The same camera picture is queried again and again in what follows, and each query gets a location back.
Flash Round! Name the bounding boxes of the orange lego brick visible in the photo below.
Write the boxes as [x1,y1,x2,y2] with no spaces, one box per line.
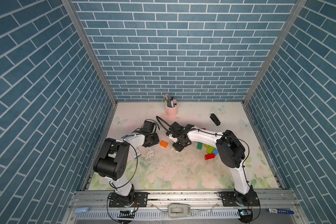
[160,141,168,148]

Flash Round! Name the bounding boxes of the dark green lego brick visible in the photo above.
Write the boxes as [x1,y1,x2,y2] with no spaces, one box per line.
[197,142,203,150]

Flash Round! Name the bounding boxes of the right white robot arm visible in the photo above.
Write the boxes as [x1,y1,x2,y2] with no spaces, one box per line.
[166,122,260,206]

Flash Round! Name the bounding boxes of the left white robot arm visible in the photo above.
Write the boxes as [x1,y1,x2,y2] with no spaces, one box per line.
[93,119,160,207]

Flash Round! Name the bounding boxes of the lime lego brick lower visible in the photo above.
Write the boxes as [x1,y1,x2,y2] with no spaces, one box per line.
[207,146,215,154]

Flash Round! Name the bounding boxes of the red lego brick bottom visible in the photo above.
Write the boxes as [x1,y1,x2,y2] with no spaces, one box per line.
[204,154,216,160]

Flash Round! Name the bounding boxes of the pink pen cup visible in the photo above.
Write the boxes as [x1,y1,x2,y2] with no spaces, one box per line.
[165,99,178,117]

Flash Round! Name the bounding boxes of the white blue small box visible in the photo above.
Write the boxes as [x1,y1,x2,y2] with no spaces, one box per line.
[129,147,141,159]

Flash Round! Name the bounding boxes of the pens in cup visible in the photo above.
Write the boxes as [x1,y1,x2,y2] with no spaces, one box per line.
[163,93,175,108]

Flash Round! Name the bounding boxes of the black stapler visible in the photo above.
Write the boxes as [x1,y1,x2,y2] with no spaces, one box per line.
[210,113,221,126]

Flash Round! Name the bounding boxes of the white handheld device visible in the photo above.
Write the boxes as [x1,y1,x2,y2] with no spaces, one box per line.
[168,203,191,218]

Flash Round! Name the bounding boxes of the blue white marker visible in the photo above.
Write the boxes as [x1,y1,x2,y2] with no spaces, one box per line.
[267,208,294,215]

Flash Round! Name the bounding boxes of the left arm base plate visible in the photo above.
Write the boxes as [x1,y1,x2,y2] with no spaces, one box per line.
[108,192,148,208]

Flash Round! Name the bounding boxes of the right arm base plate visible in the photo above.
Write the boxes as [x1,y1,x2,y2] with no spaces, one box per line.
[218,191,260,207]

